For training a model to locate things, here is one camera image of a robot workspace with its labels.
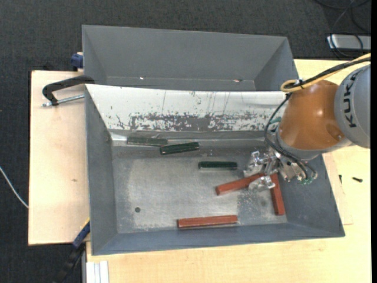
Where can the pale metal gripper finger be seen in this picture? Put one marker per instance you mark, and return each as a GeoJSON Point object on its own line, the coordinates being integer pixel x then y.
{"type": "Point", "coordinates": [257, 161]}
{"type": "Point", "coordinates": [263, 182]}

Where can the red-brown flat block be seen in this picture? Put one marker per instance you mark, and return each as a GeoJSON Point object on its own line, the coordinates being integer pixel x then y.
{"type": "Point", "coordinates": [278, 199]}
{"type": "Point", "coordinates": [232, 185]}
{"type": "Point", "coordinates": [206, 221]}

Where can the dark green flat block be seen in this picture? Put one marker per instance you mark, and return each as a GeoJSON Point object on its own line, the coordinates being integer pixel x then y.
{"type": "Point", "coordinates": [218, 165]}
{"type": "Point", "coordinates": [179, 148]}
{"type": "Point", "coordinates": [147, 141]}

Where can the small black screw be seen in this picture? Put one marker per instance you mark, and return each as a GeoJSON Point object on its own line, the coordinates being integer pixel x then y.
{"type": "Point", "coordinates": [357, 179]}

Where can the grey metal bin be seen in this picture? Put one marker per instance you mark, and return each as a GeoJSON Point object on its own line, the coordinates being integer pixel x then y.
{"type": "Point", "coordinates": [176, 187]}

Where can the pale wood board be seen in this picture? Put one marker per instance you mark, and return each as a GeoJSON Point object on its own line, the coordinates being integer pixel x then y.
{"type": "Point", "coordinates": [59, 158]}

